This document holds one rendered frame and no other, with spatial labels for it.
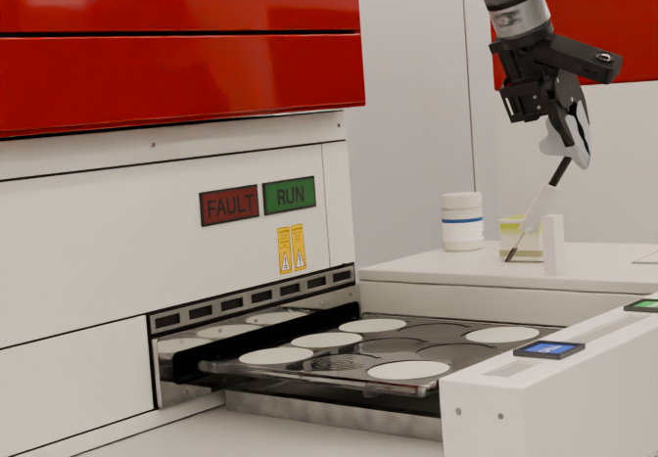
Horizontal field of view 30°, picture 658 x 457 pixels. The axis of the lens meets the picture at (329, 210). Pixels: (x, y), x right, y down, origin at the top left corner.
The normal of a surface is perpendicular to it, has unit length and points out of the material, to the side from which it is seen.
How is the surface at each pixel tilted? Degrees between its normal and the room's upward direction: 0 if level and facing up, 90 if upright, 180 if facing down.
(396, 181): 90
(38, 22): 90
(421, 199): 90
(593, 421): 90
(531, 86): 112
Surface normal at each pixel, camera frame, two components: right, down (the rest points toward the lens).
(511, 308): -0.63, 0.11
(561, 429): 0.77, 0.00
